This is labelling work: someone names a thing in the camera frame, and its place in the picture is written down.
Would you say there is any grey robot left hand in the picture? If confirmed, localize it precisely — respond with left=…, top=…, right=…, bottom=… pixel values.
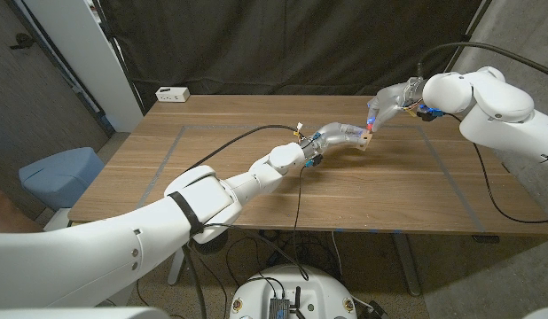
left=300, top=121, right=367, bottom=160

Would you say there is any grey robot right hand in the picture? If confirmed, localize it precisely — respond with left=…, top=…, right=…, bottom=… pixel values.
left=366, top=77, right=428, bottom=133

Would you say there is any black backdrop stand pole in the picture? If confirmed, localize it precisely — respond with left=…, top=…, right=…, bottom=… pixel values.
left=446, top=0, right=495, bottom=72
left=90, top=0, right=147, bottom=116

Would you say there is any black backdrop curtain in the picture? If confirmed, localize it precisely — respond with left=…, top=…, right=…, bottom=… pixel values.
left=98, top=0, right=495, bottom=112

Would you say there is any grey table leg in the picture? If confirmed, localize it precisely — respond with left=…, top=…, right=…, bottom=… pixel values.
left=167, top=248, right=185, bottom=286
left=391, top=233, right=422, bottom=297

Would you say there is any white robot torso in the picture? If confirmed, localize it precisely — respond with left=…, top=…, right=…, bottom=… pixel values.
left=229, top=264, right=358, bottom=319

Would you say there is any round black floor fan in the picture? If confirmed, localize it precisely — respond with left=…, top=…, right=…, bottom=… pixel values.
left=196, top=230, right=229, bottom=256

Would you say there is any white power strip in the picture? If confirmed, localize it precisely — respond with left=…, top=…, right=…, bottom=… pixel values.
left=154, top=86, right=191, bottom=104

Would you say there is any black antenna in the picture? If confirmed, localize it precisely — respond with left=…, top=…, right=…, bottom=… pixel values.
left=289, top=286, right=304, bottom=319

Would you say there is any grey electronics box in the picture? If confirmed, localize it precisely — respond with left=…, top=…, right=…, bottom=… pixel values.
left=268, top=297, right=292, bottom=319

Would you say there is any blue-grey stool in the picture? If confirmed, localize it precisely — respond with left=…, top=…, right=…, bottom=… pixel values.
left=19, top=146, right=106, bottom=212

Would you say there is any person's bare leg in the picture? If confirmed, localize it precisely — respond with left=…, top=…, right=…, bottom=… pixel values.
left=0, top=185, right=43, bottom=234

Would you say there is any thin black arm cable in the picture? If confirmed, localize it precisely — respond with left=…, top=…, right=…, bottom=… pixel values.
left=202, top=166, right=309, bottom=282
left=444, top=113, right=548, bottom=224

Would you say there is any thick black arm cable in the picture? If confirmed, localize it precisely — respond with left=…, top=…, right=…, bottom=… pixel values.
left=180, top=124, right=304, bottom=319
left=416, top=42, right=548, bottom=81

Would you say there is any white floor cable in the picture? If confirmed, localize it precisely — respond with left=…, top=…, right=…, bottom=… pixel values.
left=330, top=230, right=345, bottom=278

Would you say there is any black floor cable loop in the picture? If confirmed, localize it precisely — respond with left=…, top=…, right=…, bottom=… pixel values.
left=224, top=230, right=341, bottom=289

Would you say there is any black door handle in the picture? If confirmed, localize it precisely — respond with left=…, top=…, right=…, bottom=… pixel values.
left=8, top=33, right=35, bottom=50

